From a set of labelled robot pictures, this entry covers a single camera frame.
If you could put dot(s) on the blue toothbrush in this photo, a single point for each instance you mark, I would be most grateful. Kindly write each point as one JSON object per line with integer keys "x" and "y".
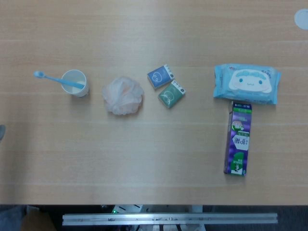
{"x": 56, "y": 79}

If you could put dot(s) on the white paper cup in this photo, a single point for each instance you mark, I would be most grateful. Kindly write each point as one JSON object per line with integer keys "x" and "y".
{"x": 75, "y": 83}

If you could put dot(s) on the pink mesh bath sponge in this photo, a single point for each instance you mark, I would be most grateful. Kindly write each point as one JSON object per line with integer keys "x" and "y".
{"x": 122, "y": 95}

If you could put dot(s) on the robot base electronics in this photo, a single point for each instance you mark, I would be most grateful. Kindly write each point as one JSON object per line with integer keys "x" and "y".
{"x": 125, "y": 209}

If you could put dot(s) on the purple toothpaste box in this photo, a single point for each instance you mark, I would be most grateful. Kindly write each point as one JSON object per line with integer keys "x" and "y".
{"x": 238, "y": 142}

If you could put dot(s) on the green tissue pack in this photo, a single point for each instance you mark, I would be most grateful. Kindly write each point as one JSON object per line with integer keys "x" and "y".
{"x": 171, "y": 94}

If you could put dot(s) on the blue tissue pack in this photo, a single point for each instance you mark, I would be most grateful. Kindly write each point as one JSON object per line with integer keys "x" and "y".
{"x": 160, "y": 76}

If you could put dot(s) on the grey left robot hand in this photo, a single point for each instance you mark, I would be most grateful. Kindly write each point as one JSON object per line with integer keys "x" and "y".
{"x": 2, "y": 133}

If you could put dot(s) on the aluminium rail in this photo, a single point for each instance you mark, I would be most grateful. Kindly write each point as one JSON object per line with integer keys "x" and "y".
{"x": 168, "y": 219}

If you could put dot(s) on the blue wet wipes pack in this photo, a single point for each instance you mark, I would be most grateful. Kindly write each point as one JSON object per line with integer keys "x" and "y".
{"x": 247, "y": 83}

